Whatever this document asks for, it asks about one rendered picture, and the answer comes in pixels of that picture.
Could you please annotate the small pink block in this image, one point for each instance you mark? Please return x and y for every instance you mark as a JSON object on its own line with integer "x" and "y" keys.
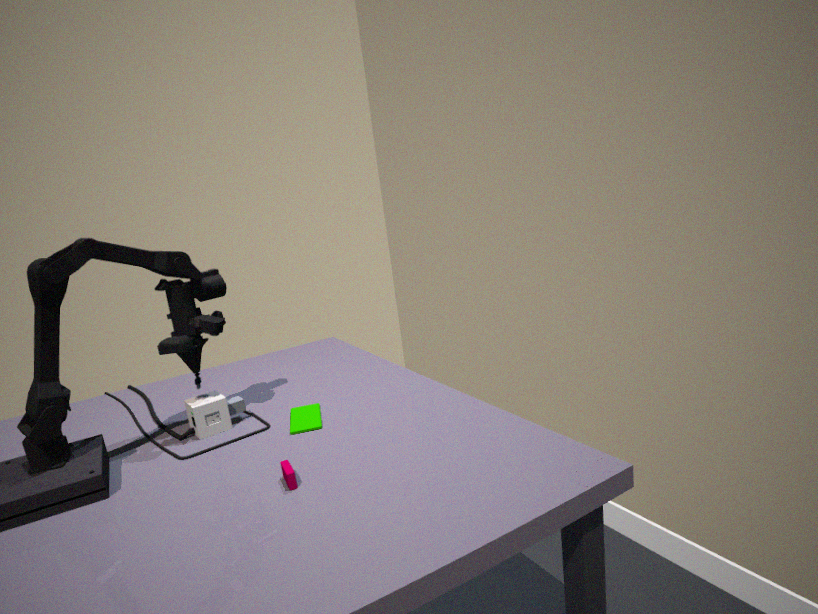
{"x": 289, "y": 475}

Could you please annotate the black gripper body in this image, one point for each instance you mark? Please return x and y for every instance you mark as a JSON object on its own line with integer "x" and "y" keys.
{"x": 181, "y": 340}

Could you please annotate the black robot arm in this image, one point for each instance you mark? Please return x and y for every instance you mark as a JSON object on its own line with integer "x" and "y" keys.
{"x": 48, "y": 401}

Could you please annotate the white power cube with black cable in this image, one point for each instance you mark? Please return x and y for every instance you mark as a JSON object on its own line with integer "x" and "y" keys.
{"x": 206, "y": 416}

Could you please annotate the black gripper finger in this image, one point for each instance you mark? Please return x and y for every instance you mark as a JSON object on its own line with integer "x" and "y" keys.
{"x": 199, "y": 351}
{"x": 190, "y": 357}

